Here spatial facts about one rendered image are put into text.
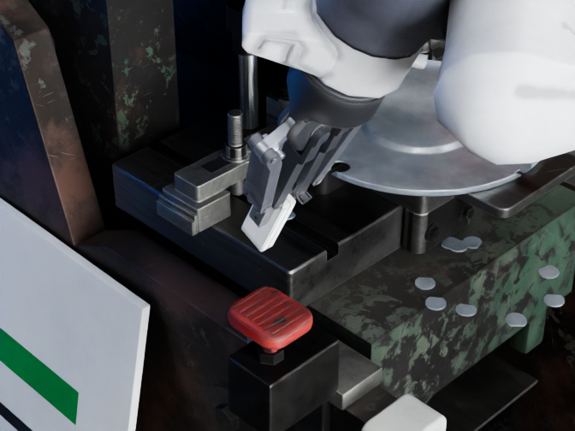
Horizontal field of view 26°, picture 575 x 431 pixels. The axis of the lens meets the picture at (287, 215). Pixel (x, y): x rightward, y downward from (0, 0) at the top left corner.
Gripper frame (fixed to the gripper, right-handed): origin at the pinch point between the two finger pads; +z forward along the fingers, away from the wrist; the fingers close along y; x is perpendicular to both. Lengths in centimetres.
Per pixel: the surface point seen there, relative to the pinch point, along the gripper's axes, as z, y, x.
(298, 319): 8.5, 1.2, -7.1
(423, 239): 19.7, 29.0, -3.6
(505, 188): 5.8, 29.6, -7.4
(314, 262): 18.4, 14.3, 0.1
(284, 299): 9.6, 2.2, -4.5
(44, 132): 32.1, 6.6, 35.3
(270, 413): 16.4, -2.6, -11.3
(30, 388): 65, 0, 20
